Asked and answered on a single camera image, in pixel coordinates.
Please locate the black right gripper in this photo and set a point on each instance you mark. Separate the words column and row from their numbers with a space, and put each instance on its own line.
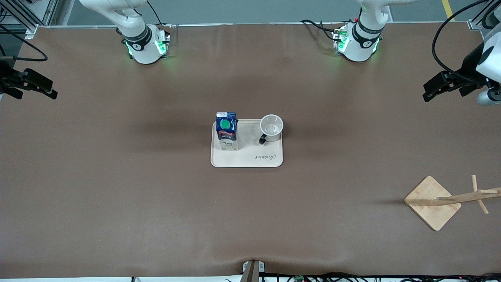
column 4, row 76

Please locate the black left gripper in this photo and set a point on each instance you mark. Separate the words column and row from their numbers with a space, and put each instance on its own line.
column 469, row 65

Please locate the blue milk carton green cap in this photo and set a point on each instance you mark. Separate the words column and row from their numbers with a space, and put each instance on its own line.
column 227, row 133

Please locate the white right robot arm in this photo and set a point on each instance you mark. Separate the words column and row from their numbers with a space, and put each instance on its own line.
column 141, row 43

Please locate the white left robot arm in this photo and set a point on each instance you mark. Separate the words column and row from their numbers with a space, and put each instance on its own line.
column 364, row 43

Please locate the wooden cup rack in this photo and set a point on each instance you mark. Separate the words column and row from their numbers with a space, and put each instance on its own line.
column 430, row 203

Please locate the brown table cover mat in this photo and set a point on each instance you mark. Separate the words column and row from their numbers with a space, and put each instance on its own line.
column 156, row 196

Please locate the beige plastic tray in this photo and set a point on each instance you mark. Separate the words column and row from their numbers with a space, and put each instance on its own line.
column 254, row 156

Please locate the aluminium frame profile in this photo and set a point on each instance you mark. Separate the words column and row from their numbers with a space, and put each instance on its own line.
column 32, row 31
column 474, row 24

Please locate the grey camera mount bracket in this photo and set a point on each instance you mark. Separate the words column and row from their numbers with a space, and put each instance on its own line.
column 252, row 270

